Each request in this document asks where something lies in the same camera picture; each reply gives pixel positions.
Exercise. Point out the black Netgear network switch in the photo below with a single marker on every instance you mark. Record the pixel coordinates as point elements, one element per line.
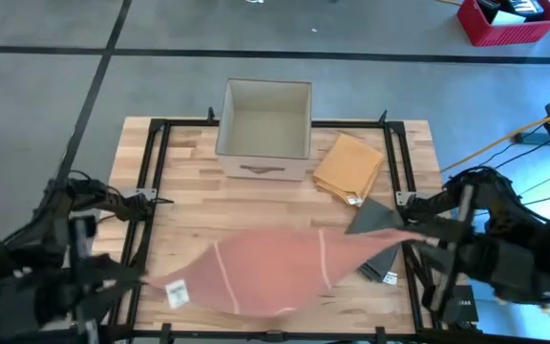
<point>470,310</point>

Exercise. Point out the black device in crate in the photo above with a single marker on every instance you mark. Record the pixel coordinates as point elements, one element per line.
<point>518,7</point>

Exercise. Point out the orange towel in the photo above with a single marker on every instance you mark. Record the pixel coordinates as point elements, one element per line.
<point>349,167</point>

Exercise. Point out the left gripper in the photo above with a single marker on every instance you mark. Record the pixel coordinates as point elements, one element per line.
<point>41,301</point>

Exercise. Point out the pink towel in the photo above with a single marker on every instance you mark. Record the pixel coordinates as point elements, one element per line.
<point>275,267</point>

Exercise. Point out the beige fabric storage box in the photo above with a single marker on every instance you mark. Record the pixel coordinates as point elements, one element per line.
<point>265,134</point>

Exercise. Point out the red plastic crate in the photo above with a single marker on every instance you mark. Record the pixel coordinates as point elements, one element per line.
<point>504,34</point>

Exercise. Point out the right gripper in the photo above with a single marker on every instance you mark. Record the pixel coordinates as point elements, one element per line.
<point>499,270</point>

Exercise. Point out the grey towel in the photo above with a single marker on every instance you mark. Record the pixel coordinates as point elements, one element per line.
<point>373,215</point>

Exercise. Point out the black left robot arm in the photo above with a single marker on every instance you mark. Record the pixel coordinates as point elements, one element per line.
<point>112,203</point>

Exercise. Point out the black metal table frame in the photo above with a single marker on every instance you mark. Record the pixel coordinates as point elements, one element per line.
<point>184,123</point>

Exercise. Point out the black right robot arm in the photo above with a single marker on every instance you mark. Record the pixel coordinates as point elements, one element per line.
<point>494,191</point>

